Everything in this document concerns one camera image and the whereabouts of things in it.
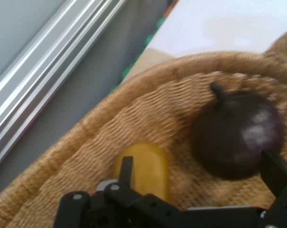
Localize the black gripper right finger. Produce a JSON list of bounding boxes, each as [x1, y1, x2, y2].
[[260, 150, 287, 228]]

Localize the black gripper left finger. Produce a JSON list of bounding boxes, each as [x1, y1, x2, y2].
[[53, 155, 187, 228]]

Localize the yellow toy vegetable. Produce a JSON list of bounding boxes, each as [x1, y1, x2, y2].
[[113, 140, 170, 203]]

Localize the dark purple eggplant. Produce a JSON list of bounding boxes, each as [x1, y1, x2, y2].
[[190, 82, 284, 181]]

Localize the woven wicker basket with handle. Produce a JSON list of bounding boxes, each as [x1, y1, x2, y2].
[[0, 26, 287, 228]]

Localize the aluminium profile rail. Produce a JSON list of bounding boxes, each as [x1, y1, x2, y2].
[[0, 0, 126, 176]]

